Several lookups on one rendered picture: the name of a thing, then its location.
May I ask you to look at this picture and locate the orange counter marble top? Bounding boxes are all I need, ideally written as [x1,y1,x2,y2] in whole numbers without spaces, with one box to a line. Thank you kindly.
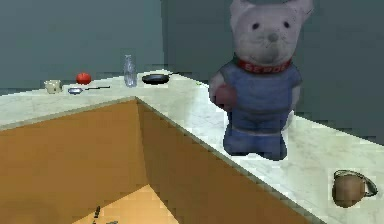
[0,68,384,224]

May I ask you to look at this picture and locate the black frying pan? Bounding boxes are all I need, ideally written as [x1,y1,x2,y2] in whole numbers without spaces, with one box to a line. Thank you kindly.
[141,71,180,86]

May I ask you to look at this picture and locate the clear glass bottle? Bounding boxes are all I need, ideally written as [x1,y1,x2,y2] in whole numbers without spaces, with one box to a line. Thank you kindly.
[123,54,138,88]

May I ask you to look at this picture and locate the white bear figure blue clothes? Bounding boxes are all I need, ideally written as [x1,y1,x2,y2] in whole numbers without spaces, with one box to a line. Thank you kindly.
[208,0,315,162]

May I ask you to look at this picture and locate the red tomato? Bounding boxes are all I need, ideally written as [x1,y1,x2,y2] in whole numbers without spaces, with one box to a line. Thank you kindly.
[75,72,92,86]

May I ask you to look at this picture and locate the small dark floor object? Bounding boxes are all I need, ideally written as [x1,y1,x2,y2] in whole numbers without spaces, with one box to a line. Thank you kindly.
[90,205,119,224]

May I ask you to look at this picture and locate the cream cup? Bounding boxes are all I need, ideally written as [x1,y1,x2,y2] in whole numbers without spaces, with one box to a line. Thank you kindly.
[44,79,64,95]

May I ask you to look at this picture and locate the brown mug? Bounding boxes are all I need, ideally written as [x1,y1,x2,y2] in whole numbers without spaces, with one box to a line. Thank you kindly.
[331,169,379,209]

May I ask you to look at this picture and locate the silver ladle black handle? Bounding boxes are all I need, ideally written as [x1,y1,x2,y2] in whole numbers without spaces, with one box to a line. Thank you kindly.
[67,85,111,96]

